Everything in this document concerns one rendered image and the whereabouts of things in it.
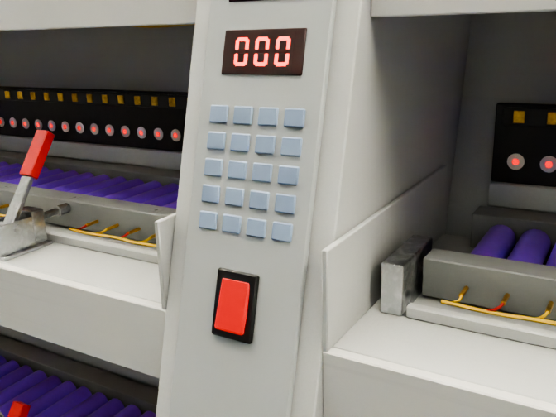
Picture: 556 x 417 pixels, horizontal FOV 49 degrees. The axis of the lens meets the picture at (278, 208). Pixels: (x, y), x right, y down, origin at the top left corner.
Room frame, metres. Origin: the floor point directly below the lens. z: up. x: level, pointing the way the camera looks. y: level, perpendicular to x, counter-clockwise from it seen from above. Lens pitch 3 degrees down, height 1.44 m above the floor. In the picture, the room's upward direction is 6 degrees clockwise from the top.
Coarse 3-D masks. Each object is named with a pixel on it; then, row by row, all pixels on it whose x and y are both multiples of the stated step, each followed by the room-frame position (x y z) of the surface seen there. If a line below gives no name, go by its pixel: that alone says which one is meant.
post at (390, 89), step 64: (192, 64) 0.33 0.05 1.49; (384, 64) 0.31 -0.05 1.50; (448, 64) 0.41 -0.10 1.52; (192, 128) 0.32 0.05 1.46; (384, 128) 0.32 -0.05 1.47; (448, 128) 0.43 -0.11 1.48; (320, 192) 0.29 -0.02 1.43; (384, 192) 0.33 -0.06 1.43; (448, 192) 0.45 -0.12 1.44; (320, 256) 0.28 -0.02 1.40; (320, 320) 0.28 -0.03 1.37; (320, 384) 0.28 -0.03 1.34
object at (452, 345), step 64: (512, 128) 0.41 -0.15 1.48; (512, 192) 0.41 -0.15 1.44; (384, 256) 0.33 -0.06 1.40; (448, 256) 0.33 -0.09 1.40; (512, 256) 0.34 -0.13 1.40; (384, 320) 0.31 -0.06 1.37; (448, 320) 0.30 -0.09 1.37; (512, 320) 0.31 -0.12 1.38; (384, 384) 0.27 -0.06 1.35; (448, 384) 0.25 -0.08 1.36; (512, 384) 0.25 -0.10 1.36
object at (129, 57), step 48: (0, 48) 0.72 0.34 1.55; (48, 48) 0.68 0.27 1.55; (96, 48) 0.64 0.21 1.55; (144, 48) 0.61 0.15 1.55; (192, 48) 0.58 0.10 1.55; (480, 48) 0.45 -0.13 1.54; (528, 48) 0.43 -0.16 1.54; (480, 96) 0.45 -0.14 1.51; (528, 96) 0.43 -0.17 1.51; (480, 144) 0.45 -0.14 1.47; (480, 192) 0.44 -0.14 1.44; (144, 384) 0.59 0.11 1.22
